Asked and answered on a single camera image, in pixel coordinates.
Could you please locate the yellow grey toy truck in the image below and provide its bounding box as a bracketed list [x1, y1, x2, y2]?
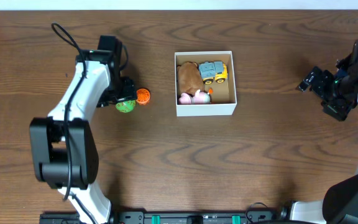
[198, 61, 228, 85]

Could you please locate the white cardboard box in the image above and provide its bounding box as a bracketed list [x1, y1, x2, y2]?
[174, 51, 237, 116]

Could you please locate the green number ball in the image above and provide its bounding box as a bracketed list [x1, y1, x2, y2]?
[116, 100, 136, 113]

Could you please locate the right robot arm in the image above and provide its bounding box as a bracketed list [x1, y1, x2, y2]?
[278, 39, 358, 224]

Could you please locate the left black cable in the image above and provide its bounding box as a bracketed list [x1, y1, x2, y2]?
[50, 22, 99, 224]

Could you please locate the brown plush toy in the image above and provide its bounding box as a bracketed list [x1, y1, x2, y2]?
[177, 62, 204, 96]

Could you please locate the pink white pig toy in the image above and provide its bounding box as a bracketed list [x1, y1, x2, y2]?
[178, 90, 211, 105]

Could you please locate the orange round basket toy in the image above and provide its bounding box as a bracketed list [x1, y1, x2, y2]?
[136, 88, 151, 105]

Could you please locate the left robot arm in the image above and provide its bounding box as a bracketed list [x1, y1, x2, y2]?
[29, 47, 136, 223]

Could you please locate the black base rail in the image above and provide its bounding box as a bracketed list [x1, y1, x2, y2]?
[39, 210, 288, 224]

